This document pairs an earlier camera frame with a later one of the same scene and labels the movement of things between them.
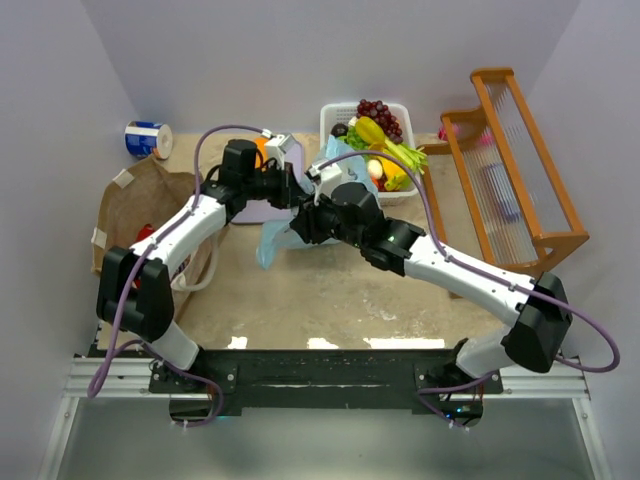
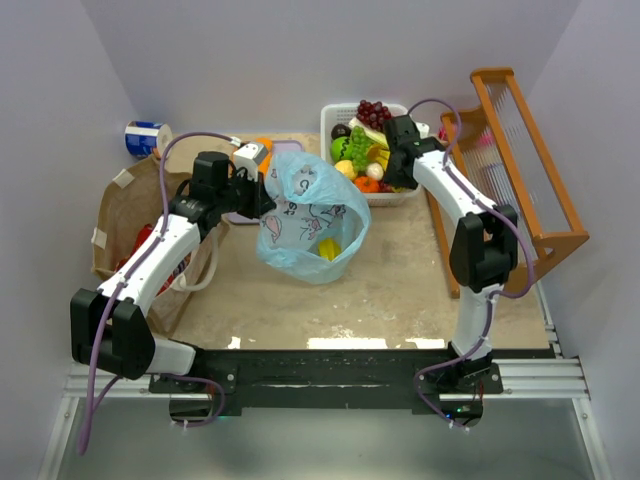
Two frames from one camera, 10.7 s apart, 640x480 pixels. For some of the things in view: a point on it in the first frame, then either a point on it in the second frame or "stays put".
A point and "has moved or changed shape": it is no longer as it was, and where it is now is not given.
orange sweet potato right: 262,144 stays put
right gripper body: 300,223 -> 400,173
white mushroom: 375,169 stays put
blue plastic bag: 354,169 has moved or changed shape
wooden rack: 496,194 stays put
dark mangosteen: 339,130 stays put
